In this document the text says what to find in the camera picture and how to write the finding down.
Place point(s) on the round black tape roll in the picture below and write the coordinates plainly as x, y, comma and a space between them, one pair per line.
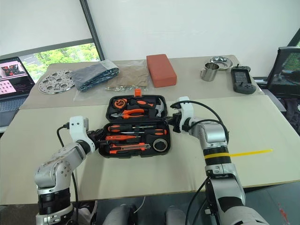
160, 144

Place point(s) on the red brick block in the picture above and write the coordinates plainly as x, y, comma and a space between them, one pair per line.
161, 70

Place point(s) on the orange black tape measure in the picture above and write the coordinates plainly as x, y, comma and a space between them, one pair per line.
120, 103

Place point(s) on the dark folded cloth bag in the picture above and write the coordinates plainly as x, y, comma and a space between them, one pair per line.
93, 73

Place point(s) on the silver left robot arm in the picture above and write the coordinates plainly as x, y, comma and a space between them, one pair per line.
58, 164

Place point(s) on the stainless steel bowl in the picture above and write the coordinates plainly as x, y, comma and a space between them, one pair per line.
223, 62

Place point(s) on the open laptop computer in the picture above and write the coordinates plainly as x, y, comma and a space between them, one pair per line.
12, 82

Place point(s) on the stainless steel mug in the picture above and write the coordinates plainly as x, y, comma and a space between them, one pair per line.
209, 72

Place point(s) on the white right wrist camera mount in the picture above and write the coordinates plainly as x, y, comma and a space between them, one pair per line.
187, 112

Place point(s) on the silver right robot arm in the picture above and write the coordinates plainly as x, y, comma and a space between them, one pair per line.
214, 140

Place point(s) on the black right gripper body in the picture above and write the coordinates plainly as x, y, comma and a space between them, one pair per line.
177, 123

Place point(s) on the black plastic tool case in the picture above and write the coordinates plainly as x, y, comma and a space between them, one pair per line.
131, 122

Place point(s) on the yellow zip tie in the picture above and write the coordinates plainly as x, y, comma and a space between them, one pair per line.
248, 153

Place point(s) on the black mesh office chair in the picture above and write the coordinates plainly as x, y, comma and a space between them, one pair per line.
284, 70

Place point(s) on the dark handheld game console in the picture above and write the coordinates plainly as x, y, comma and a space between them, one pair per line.
242, 79

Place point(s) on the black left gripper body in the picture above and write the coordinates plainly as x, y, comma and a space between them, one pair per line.
96, 136

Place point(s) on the dark window frame post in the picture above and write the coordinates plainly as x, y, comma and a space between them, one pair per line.
92, 28

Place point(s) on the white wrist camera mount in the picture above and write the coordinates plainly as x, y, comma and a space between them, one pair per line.
78, 131
187, 112

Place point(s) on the perforated round metal disc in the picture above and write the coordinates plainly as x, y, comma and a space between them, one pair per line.
54, 82

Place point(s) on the orange voltage tester pen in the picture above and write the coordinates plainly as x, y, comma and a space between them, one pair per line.
122, 137

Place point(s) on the orange black utility knife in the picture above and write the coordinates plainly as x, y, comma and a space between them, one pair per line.
129, 147

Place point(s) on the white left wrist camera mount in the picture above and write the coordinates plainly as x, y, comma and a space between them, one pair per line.
78, 131

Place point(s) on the clear bag with brown sheet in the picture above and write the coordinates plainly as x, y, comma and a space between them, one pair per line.
131, 78

